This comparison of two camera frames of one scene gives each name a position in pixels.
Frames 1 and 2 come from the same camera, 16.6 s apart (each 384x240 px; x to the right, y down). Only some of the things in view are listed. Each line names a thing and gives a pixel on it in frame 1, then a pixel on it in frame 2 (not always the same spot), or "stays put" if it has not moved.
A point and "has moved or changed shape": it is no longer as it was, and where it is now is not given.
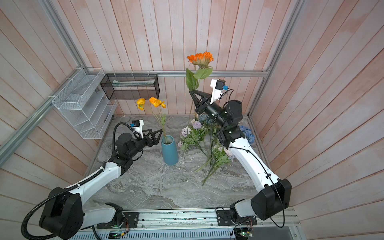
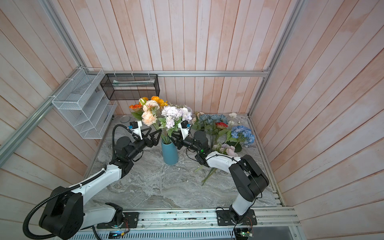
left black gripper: [145, 137] stays put
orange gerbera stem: [201, 60] to [138, 109]
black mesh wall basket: [131, 86] stays put
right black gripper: [203, 104] to [180, 141]
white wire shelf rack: [85, 104] stays put
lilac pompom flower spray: [195, 136] has moved or changed shape
